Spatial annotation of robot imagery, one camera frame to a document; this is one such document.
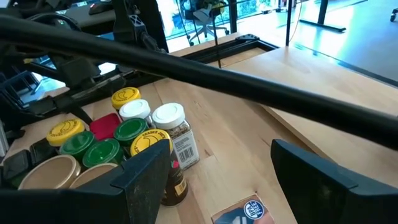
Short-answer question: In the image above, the grey office chair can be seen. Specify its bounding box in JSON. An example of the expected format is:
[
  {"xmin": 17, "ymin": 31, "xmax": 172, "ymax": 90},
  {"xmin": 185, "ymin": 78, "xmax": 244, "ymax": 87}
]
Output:
[{"xmin": 185, "ymin": 0, "xmax": 231, "ymax": 47}]

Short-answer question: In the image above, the blue plastic wrap box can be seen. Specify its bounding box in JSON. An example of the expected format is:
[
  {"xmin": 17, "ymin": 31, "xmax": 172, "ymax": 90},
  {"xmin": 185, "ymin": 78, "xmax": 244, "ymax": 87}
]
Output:
[{"xmin": 211, "ymin": 194, "xmax": 276, "ymax": 224}]

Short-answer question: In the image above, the black desk leg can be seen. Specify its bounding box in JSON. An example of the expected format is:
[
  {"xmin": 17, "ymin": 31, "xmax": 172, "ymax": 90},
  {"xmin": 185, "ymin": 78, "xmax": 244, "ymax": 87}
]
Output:
[{"xmin": 300, "ymin": 0, "xmax": 348, "ymax": 34}]

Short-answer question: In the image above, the white lid glass spice jar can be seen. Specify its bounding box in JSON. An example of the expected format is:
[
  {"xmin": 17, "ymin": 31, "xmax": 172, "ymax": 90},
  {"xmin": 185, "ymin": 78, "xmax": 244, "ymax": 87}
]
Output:
[
  {"xmin": 151, "ymin": 102, "xmax": 200, "ymax": 170},
  {"xmin": 119, "ymin": 98, "xmax": 153, "ymax": 128}
]

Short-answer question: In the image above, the tan lid furikake jar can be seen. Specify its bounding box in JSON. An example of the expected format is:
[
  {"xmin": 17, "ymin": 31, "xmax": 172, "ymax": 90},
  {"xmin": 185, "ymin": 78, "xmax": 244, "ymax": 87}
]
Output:
[
  {"xmin": 68, "ymin": 162, "xmax": 119, "ymax": 190},
  {"xmin": 17, "ymin": 154, "xmax": 81, "ymax": 190}
]

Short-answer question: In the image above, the thick black cable sleeve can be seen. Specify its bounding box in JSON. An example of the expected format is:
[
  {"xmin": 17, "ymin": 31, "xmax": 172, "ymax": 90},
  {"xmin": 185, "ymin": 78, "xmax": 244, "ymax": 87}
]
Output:
[{"xmin": 0, "ymin": 14, "xmax": 398, "ymax": 152}]

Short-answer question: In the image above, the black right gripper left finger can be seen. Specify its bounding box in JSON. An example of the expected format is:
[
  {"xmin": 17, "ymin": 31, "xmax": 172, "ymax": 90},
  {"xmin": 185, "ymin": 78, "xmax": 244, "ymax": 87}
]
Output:
[{"xmin": 0, "ymin": 139, "xmax": 172, "ymax": 224}]

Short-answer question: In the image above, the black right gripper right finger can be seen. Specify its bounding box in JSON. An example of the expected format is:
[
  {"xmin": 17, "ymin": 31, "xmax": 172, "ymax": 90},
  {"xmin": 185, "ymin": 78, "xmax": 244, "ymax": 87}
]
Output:
[{"xmin": 270, "ymin": 139, "xmax": 398, "ymax": 224}]

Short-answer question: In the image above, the green lid glass spice jar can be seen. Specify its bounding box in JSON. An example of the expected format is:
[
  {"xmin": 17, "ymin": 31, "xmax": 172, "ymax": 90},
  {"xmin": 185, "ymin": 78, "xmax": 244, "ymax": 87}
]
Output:
[
  {"xmin": 82, "ymin": 139, "xmax": 125, "ymax": 169},
  {"xmin": 58, "ymin": 131, "xmax": 96, "ymax": 161},
  {"xmin": 113, "ymin": 118, "xmax": 149, "ymax": 147}
]

